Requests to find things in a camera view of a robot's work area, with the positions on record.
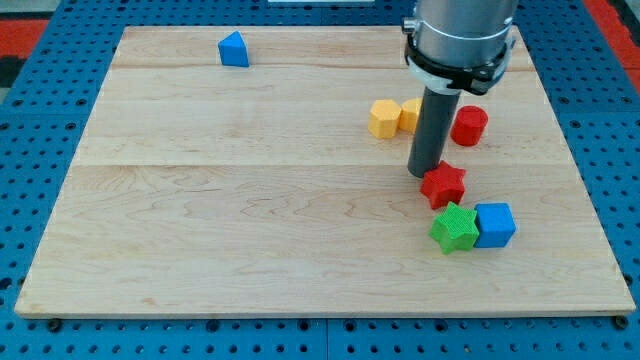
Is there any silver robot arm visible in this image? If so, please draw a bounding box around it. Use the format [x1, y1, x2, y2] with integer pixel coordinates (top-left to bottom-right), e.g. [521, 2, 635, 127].
[401, 0, 518, 95]

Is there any yellow hexagon block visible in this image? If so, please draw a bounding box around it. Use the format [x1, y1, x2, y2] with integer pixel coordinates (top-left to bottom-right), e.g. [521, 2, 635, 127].
[368, 99, 401, 139]

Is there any light wooden board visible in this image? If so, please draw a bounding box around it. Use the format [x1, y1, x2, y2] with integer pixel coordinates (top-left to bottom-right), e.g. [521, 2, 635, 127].
[15, 26, 636, 319]

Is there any yellow block behind rod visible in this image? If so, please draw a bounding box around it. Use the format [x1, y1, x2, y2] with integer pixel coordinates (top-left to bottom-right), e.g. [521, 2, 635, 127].
[398, 98, 422, 134]

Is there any red star block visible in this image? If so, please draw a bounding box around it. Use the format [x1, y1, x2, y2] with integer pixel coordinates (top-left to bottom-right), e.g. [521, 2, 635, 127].
[420, 161, 466, 210]

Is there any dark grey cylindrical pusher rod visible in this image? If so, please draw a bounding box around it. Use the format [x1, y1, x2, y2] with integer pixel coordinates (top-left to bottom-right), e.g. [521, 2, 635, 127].
[407, 88, 460, 178]

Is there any green star block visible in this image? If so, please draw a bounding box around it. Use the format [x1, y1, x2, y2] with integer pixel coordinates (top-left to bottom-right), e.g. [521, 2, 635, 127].
[429, 202, 480, 255]

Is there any blue triangular prism block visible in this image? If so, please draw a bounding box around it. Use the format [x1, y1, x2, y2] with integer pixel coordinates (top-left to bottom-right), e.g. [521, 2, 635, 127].
[217, 31, 250, 68]

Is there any red cylinder block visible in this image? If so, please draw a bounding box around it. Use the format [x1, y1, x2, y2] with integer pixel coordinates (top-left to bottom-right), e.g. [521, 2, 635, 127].
[450, 105, 489, 147]

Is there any blue cube block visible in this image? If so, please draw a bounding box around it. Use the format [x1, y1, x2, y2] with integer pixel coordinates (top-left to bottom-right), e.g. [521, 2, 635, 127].
[474, 203, 516, 248]

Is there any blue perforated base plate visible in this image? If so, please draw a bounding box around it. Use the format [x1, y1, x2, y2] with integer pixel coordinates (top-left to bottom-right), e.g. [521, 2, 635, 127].
[1, 1, 639, 359]

